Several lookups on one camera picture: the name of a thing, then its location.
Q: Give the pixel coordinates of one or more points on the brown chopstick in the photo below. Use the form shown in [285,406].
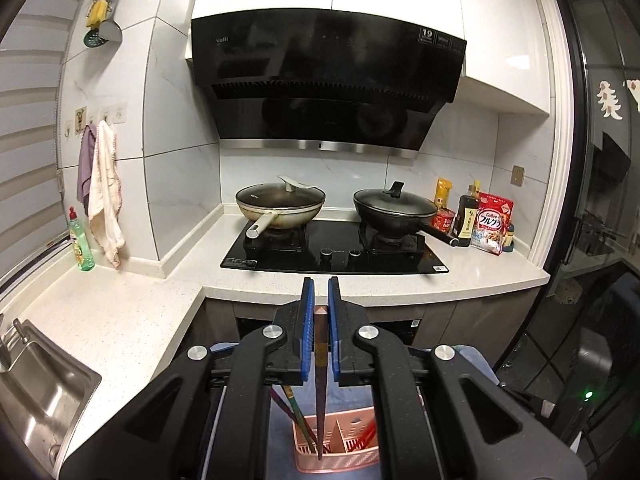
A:
[320,410]

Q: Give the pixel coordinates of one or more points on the yellow food packet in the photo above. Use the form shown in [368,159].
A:
[443,192]

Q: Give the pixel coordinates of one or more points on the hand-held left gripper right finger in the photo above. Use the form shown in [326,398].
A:
[334,330]

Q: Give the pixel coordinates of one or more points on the black wok with lid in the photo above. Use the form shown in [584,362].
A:
[395,210]

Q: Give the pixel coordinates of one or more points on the stainless steel sink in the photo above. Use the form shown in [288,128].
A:
[45,390]

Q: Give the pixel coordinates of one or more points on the small metal sink knob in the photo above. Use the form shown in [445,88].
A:
[19,331]

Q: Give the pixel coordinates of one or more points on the green dish soap bottle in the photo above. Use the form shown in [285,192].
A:
[81,245]

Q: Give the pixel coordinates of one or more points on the purple hanging cloth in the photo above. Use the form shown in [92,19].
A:
[86,170]

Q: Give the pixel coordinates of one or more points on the beige wok with lid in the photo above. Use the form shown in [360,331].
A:
[280,205]

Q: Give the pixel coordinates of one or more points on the red cereal bag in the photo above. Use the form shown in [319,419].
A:
[492,225]

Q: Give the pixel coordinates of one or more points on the blue plush table mat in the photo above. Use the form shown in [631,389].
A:
[280,450]

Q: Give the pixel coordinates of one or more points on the white tree door sticker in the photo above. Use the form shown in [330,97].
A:
[610,102]

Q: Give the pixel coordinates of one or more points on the pink perforated utensil holder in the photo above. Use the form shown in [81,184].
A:
[345,462]

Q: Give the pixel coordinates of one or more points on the green chopstick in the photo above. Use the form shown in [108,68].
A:
[295,410]

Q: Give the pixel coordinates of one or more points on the white window blind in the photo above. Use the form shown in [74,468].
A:
[30,135]

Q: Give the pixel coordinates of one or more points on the white hanging towel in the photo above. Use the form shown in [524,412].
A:
[107,195]

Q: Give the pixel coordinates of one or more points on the gold wall switch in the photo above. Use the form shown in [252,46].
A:
[517,175]

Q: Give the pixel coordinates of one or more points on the hanging slotted skimmer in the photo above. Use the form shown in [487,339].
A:
[100,37]

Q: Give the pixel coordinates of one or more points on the wall hook with picture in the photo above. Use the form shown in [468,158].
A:
[80,119]

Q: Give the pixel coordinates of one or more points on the red chopstick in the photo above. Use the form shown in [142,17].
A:
[357,443]
[366,432]

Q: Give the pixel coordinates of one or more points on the black range hood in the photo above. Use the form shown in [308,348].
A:
[325,85]

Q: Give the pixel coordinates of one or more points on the small dark green bottle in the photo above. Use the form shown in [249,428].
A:
[509,240]

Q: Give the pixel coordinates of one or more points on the white stone kitchen counter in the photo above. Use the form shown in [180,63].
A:
[150,300]

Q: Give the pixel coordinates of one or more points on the black glass gas stove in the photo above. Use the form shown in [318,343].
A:
[350,260]

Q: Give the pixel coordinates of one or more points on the dark soy sauce bottle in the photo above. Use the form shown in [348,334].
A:
[465,220]

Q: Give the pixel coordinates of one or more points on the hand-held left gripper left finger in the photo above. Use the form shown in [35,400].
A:
[307,330]

